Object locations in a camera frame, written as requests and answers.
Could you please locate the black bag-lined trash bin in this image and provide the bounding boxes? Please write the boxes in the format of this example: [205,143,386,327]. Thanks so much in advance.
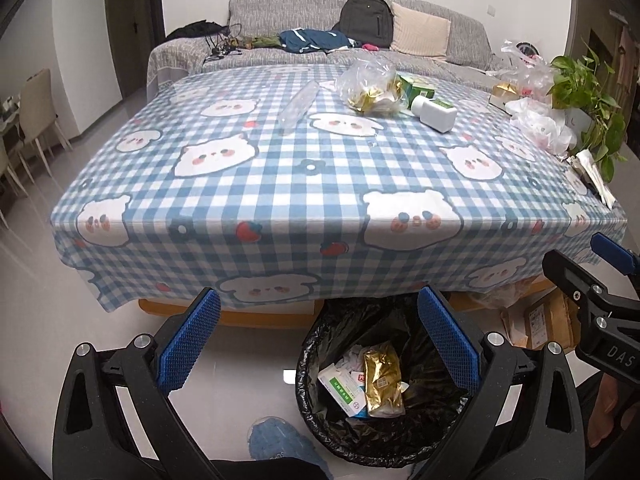
[295,294,469,468]

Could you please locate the person's right hand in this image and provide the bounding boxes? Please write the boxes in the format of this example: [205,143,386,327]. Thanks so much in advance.
[587,373,639,448]

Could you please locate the brown cardboard box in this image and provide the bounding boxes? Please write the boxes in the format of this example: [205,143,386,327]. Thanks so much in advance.
[524,289,580,353]

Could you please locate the clear plastic bag under table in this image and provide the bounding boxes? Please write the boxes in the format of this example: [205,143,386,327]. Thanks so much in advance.
[468,278,534,309]

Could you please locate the gold foil snack bag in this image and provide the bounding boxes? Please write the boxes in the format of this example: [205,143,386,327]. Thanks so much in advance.
[364,342,405,418]

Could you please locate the crumpled white tissue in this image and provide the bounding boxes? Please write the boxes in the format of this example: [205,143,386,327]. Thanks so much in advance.
[334,344,367,372]

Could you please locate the folded papers at table edge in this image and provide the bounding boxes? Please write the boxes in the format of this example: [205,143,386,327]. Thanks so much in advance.
[567,150,616,210]

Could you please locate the white green medicine box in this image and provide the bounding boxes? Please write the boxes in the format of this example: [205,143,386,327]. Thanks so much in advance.
[318,364,368,418]

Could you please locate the white plastic bags pile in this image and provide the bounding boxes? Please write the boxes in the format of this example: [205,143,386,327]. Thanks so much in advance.
[491,40,577,157]

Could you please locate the green potted plant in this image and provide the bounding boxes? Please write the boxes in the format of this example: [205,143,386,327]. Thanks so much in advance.
[547,47,626,183]

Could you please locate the gold box on table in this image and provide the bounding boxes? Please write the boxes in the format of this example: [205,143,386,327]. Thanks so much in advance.
[488,81,521,112]

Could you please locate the blue checkered cartoon tablecloth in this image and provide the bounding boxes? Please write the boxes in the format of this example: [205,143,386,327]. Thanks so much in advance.
[50,64,627,311]

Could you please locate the green white carton box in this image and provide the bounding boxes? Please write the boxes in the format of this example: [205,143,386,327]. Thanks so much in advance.
[397,72,436,108]

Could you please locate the clear bag with wrappers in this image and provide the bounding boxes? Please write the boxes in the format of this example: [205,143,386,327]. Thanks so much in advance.
[335,56,404,116]

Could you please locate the clear plastic wrapper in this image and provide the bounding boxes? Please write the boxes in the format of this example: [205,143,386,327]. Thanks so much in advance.
[278,80,320,131]

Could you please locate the beige cushion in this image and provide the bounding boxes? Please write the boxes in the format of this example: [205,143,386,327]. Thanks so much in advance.
[390,2,451,58]

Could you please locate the dining chair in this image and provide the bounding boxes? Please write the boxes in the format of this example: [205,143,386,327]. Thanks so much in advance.
[20,68,73,177]

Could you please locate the black backpack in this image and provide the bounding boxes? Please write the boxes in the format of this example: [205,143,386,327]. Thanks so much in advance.
[333,0,394,49]

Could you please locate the navy blue clothing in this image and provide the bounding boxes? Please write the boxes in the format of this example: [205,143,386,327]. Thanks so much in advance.
[278,28,361,54]

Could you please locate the grey fabric sofa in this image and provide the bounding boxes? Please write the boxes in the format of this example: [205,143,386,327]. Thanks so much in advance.
[146,0,501,100]

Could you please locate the black clothing on sofa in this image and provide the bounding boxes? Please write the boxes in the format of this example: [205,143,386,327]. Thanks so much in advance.
[165,20,229,41]

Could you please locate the wooden coffee table frame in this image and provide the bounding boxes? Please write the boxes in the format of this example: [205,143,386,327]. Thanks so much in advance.
[138,276,553,330]

